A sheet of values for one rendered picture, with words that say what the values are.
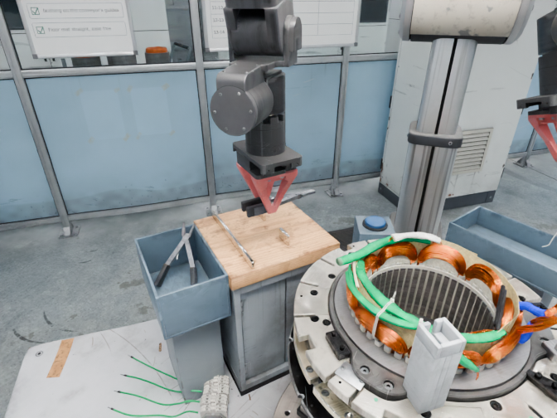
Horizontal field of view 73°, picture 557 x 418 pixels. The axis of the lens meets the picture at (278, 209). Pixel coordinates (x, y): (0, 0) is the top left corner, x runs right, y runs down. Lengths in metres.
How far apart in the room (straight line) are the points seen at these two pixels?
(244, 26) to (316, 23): 2.20
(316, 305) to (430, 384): 0.17
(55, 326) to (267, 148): 1.87
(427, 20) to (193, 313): 0.65
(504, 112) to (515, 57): 0.36
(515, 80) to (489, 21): 2.26
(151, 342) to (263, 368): 0.27
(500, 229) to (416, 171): 0.20
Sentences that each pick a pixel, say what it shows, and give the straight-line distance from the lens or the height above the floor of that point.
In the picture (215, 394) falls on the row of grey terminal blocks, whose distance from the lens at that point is 0.75.
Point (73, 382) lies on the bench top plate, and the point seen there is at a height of 0.78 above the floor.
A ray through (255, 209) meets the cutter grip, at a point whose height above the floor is 1.15.
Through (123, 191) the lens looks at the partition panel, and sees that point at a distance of 2.78.
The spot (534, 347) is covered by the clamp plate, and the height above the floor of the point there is 1.10.
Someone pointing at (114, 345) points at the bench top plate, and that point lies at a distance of 0.93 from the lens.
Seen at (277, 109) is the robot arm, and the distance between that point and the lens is 0.51.
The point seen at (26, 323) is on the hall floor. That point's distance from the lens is 2.34.
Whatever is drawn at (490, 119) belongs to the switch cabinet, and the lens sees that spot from 3.02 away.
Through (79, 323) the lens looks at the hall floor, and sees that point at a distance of 2.21.
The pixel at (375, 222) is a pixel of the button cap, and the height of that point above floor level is 1.04.
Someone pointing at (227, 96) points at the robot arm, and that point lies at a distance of 0.44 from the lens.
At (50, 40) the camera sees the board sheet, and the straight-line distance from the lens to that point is 2.54.
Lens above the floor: 1.43
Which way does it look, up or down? 30 degrees down
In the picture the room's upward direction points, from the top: straight up
